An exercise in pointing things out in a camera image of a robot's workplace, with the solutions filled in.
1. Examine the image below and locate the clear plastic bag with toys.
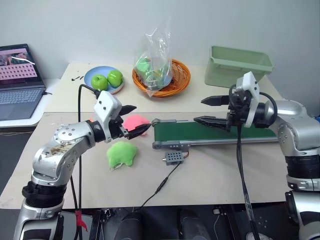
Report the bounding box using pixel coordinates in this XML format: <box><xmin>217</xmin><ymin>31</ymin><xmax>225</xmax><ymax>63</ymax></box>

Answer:
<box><xmin>132</xmin><ymin>17</ymin><xmax>174</xmax><ymax>97</ymax></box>

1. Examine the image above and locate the grey laptop with pink screen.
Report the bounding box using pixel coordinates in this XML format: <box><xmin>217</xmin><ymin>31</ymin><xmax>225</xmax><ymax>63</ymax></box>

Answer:
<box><xmin>0</xmin><ymin>43</ymin><xmax>47</xmax><ymax>121</ymax></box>

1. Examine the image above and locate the green apple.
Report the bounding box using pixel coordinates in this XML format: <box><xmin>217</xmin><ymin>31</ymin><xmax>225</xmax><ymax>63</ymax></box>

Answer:
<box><xmin>106</xmin><ymin>70</ymin><xmax>124</xmax><ymax>88</ymax></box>
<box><xmin>91</xmin><ymin>74</ymin><xmax>109</xmax><ymax>91</ymax></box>

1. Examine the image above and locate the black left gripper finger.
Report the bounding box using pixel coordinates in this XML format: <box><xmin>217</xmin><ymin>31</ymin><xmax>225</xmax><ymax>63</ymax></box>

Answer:
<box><xmin>120</xmin><ymin>104</ymin><xmax>138</xmax><ymax>117</ymax></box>
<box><xmin>127</xmin><ymin>124</ymin><xmax>152</xmax><ymax>140</ymax></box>

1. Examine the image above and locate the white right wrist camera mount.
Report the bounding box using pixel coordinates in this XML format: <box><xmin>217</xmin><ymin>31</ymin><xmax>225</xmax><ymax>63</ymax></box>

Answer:
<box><xmin>236</xmin><ymin>71</ymin><xmax>261</xmax><ymax>129</ymax></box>

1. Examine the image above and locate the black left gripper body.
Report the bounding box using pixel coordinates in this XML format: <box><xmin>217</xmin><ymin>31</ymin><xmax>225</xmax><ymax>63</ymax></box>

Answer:
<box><xmin>110</xmin><ymin>114</ymin><xmax>130</xmax><ymax>140</ymax></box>

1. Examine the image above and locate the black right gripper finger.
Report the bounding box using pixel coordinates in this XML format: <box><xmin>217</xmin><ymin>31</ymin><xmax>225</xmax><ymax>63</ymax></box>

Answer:
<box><xmin>193</xmin><ymin>115</ymin><xmax>231</xmax><ymax>132</ymax></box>
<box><xmin>201</xmin><ymin>95</ymin><xmax>230</xmax><ymax>107</ymax></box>

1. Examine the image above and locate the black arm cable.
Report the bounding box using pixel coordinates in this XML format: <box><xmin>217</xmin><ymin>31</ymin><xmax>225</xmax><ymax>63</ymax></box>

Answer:
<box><xmin>228</xmin><ymin>83</ymin><xmax>278</xmax><ymax>240</ymax></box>
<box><xmin>69</xmin><ymin>84</ymin><xmax>101</xmax><ymax>240</ymax></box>

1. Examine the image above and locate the red tape strip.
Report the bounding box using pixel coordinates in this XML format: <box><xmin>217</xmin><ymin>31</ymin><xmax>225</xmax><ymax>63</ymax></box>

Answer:
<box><xmin>74</xmin><ymin>210</ymin><xmax>88</xmax><ymax>231</ymax></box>

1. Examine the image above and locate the orange woven basket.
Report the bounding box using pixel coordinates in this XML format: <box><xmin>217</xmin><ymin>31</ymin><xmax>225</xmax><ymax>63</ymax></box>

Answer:
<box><xmin>131</xmin><ymin>59</ymin><xmax>192</xmax><ymax>99</ymax></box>

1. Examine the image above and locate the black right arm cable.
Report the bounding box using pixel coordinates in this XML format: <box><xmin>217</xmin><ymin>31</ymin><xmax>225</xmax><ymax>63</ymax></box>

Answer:
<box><xmin>228</xmin><ymin>83</ymin><xmax>278</xmax><ymax>240</ymax></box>

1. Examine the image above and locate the pale green plastic bin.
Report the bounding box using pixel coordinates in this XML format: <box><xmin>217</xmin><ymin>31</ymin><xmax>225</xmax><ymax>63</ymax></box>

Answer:
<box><xmin>204</xmin><ymin>45</ymin><xmax>274</xmax><ymax>89</ymax></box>

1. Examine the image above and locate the green plush toy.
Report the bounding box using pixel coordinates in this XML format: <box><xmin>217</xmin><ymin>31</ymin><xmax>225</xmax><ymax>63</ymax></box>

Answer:
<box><xmin>106</xmin><ymin>141</ymin><xmax>138</xmax><ymax>172</ymax></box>

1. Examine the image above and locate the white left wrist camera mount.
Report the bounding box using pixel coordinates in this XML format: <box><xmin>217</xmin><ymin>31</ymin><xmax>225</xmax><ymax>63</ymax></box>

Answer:
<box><xmin>93</xmin><ymin>90</ymin><xmax>123</xmax><ymax>144</ymax></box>

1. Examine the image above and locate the pink plush toy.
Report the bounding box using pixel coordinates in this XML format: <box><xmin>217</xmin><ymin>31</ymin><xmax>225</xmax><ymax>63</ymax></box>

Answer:
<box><xmin>122</xmin><ymin>114</ymin><xmax>151</xmax><ymax>137</ymax></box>

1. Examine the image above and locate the thin black power cable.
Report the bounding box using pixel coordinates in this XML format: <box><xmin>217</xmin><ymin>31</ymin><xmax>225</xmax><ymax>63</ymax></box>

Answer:
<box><xmin>121</xmin><ymin>161</ymin><xmax>183</xmax><ymax>221</ymax></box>

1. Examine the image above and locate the light blue plate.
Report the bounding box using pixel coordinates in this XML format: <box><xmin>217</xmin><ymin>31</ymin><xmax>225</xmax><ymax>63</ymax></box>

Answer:
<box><xmin>83</xmin><ymin>65</ymin><xmax>125</xmax><ymax>95</ymax></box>

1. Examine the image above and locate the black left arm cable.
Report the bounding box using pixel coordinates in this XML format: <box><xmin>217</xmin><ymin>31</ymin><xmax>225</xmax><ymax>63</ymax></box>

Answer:
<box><xmin>69</xmin><ymin>84</ymin><xmax>101</xmax><ymax>240</ymax></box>

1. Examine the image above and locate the green conveyor belt grey frame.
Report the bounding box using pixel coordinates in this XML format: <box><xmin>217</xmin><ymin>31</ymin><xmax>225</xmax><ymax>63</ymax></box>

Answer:
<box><xmin>151</xmin><ymin>118</ymin><xmax>281</xmax><ymax>151</ymax></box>

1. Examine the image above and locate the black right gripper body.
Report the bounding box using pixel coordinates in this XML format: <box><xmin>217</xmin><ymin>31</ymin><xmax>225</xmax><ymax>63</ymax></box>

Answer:
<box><xmin>225</xmin><ymin>88</ymin><xmax>253</xmax><ymax>133</ymax></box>

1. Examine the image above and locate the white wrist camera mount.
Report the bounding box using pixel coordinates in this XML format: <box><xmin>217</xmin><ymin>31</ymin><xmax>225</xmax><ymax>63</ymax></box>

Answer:
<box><xmin>93</xmin><ymin>90</ymin><xmax>123</xmax><ymax>144</ymax></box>
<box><xmin>236</xmin><ymin>71</ymin><xmax>261</xmax><ymax>129</ymax></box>

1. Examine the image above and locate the small grey controller box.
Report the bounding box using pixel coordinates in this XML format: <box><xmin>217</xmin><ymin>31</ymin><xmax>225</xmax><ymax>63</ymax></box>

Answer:
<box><xmin>161</xmin><ymin>150</ymin><xmax>186</xmax><ymax>167</ymax></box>

